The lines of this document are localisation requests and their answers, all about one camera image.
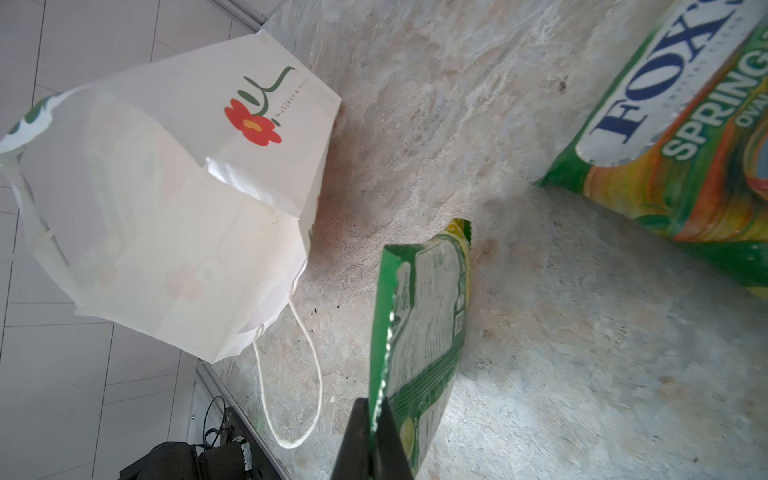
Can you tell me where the green Fox's spring tea bag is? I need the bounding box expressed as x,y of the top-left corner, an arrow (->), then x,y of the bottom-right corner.
541,1 -> 767,298

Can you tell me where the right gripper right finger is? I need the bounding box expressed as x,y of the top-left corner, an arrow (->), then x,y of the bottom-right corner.
373,398 -> 414,480

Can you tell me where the green candy bag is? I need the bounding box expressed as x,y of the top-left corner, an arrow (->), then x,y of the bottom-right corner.
369,219 -> 472,475

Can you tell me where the white floral paper bag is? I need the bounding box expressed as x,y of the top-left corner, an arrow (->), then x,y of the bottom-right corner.
1,31 -> 342,363

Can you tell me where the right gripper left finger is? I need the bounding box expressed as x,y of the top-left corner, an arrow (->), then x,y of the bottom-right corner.
330,398 -> 371,480

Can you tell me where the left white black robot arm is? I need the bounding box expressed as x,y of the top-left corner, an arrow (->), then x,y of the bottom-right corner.
119,442 -> 251,480

